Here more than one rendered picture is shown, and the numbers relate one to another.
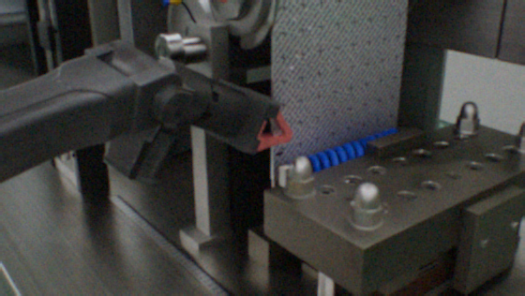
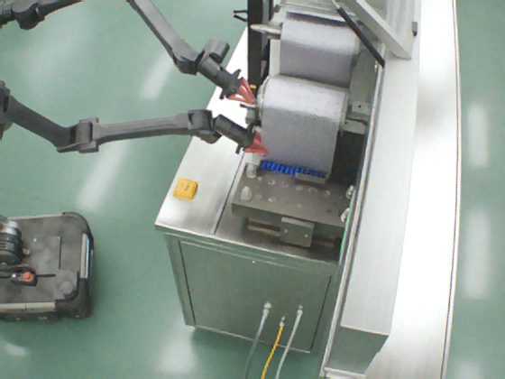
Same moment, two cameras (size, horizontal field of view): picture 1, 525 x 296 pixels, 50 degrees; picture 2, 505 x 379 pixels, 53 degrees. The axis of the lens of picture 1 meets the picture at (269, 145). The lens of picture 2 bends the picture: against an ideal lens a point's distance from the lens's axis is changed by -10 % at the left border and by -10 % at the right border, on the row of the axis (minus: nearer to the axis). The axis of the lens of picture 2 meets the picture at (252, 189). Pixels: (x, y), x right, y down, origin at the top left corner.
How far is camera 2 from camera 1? 1.47 m
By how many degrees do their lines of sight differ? 49
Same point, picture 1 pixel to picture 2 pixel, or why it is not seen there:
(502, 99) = not seen: outside the picture
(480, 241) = (284, 229)
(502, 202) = (296, 225)
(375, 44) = (316, 141)
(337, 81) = (293, 145)
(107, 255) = (223, 145)
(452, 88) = not seen: outside the picture
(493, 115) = not seen: outside the picture
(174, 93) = (199, 134)
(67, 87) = (171, 123)
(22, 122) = (155, 129)
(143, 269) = (224, 158)
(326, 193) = (259, 180)
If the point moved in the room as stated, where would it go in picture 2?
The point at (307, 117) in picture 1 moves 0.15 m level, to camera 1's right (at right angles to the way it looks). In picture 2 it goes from (277, 151) to (307, 180)
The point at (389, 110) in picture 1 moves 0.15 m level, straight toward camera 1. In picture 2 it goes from (325, 165) to (284, 180)
